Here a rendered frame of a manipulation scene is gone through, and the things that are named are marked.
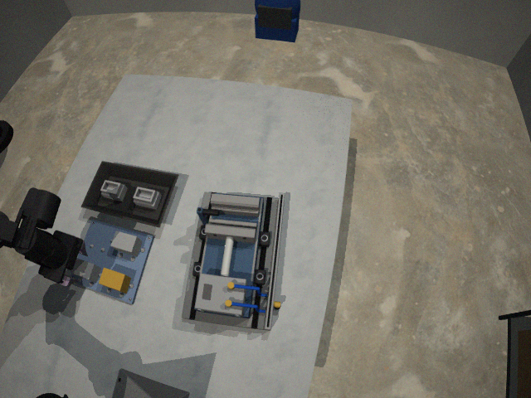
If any yellow rectangular block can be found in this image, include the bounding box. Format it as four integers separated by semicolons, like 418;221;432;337
99;268;131;294

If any grey flat bar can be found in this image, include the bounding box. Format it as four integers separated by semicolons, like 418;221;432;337
209;218;257;230
211;206;259;217

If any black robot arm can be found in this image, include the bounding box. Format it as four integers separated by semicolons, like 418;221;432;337
0;187;62;269

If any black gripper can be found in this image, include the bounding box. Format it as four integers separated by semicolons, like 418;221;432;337
37;231;88;287

